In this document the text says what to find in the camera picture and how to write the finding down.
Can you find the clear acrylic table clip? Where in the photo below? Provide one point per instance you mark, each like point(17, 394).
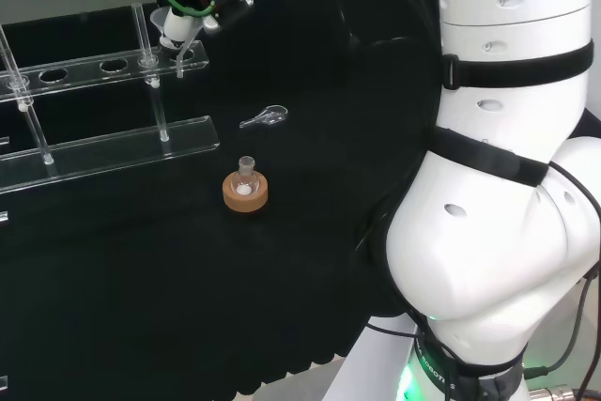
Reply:
point(4, 382)
point(4, 217)

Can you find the clear plastic funnel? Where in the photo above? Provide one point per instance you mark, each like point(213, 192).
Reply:
point(180, 65)

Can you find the black cloth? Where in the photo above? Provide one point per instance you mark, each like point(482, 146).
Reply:
point(141, 279)

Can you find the small round-bottom glass flask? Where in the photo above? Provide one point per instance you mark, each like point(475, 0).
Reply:
point(246, 164)

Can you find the clear acrylic funnel stand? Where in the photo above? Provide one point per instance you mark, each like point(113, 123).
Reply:
point(117, 147)

